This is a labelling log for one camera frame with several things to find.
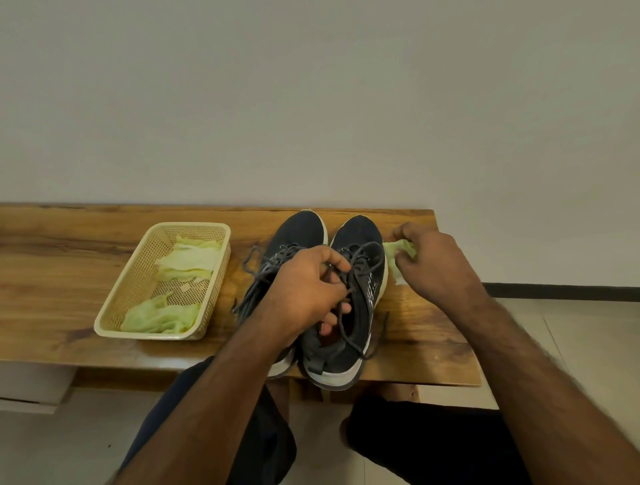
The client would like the person's right hand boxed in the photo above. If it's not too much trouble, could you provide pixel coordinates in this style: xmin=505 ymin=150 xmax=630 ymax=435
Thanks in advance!
xmin=387 ymin=221 xmax=489 ymax=320

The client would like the person's left hand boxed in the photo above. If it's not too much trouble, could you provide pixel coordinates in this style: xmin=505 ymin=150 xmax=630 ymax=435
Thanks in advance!
xmin=257 ymin=245 xmax=353 ymax=346

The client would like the grey shoelace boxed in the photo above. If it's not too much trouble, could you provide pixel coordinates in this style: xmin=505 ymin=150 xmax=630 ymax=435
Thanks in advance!
xmin=231 ymin=242 xmax=307 ymax=326
xmin=327 ymin=241 xmax=391 ymax=360

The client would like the dark sneaker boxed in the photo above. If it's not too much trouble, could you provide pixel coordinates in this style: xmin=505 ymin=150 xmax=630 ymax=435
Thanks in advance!
xmin=232 ymin=209 xmax=329 ymax=379
xmin=297 ymin=215 xmax=389 ymax=392

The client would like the person's right forearm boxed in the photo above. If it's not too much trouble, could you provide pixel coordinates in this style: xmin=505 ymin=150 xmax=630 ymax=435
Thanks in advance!
xmin=449 ymin=294 xmax=640 ymax=485

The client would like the person's left forearm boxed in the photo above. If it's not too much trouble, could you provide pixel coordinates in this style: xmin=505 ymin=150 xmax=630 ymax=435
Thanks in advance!
xmin=112 ymin=309 xmax=301 ymax=485

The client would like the person's left leg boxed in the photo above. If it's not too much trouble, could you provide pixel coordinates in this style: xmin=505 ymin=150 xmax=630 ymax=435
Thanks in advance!
xmin=272 ymin=379 xmax=292 ymax=426

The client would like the dark baseboard strip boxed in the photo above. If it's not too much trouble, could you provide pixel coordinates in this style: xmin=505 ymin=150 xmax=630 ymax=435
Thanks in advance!
xmin=482 ymin=282 xmax=640 ymax=303

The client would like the cream plastic mesh basket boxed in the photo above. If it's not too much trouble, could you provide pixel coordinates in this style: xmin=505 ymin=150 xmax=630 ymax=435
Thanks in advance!
xmin=93 ymin=221 xmax=233 ymax=342

